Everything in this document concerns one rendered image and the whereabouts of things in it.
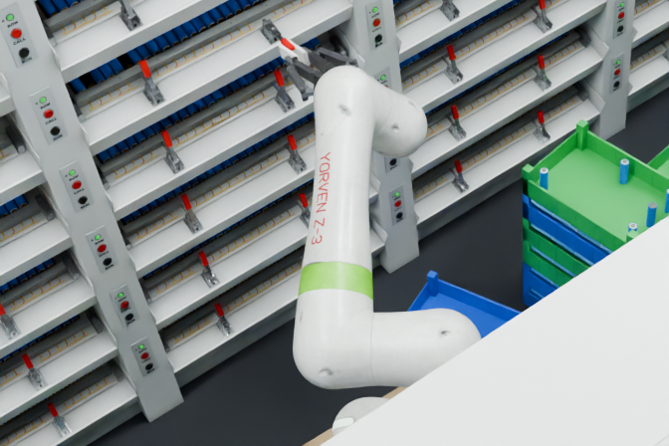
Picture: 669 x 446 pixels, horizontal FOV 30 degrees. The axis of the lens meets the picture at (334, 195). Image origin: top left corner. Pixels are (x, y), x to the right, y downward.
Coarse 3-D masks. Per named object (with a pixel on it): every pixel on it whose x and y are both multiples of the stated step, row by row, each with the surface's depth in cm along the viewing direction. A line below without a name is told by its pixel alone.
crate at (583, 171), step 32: (576, 128) 278; (544, 160) 274; (576, 160) 279; (608, 160) 278; (544, 192) 268; (576, 192) 273; (608, 192) 272; (640, 192) 271; (576, 224) 266; (608, 224) 266; (640, 224) 265
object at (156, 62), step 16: (272, 0) 247; (288, 0) 249; (240, 16) 245; (256, 16) 246; (208, 32) 243; (224, 32) 244; (240, 32) 245; (176, 48) 241; (192, 48) 242; (160, 64) 240; (176, 64) 241; (112, 80) 237; (128, 80) 238; (80, 96) 235; (96, 96) 236
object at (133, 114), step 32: (320, 0) 251; (352, 0) 250; (256, 32) 247; (288, 32) 247; (320, 32) 252; (224, 64) 243; (256, 64) 247; (192, 96) 241; (96, 128) 234; (128, 128) 237
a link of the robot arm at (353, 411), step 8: (360, 400) 225; (368, 400) 224; (376, 400) 224; (384, 400) 224; (344, 408) 224; (352, 408) 223; (360, 408) 223; (368, 408) 222; (336, 416) 224; (344, 416) 223; (352, 416) 222; (360, 416) 221; (336, 424) 222; (344, 424) 221; (336, 432) 221
